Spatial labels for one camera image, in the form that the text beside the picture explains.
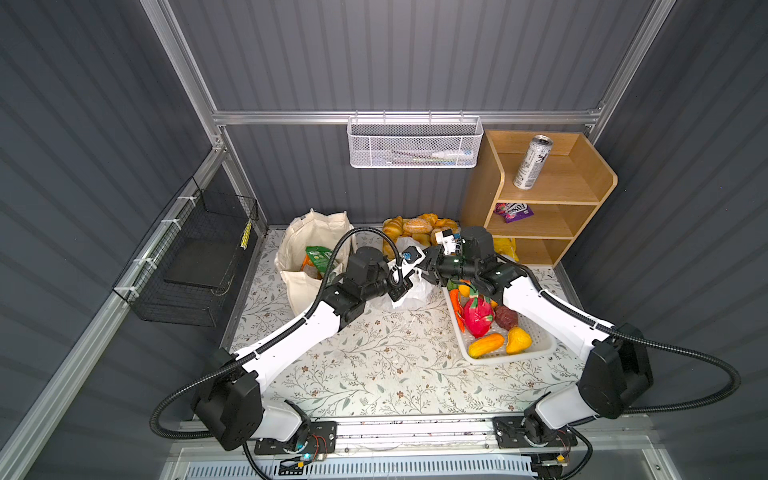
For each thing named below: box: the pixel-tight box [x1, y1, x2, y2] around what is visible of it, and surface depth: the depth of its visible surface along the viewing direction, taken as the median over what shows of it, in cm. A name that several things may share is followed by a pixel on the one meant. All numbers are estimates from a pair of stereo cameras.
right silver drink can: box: [513, 134, 554, 190], surface depth 81 cm
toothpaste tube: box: [391, 149, 473, 159], surface depth 93 cm
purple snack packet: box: [494, 203, 535, 224], surface depth 101 cm
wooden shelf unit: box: [460, 130, 618, 267], surface depth 92 cm
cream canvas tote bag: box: [274, 208, 358, 316], surface depth 93 cm
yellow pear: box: [506, 326, 533, 355], surface depth 86 cm
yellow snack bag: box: [493, 237, 520, 262], surface depth 112 cm
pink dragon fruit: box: [462, 288, 495, 339], surface depth 88 cm
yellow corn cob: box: [468, 333, 505, 359], surface depth 87 cm
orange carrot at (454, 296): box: [450, 288, 465, 333], surface depth 95 cm
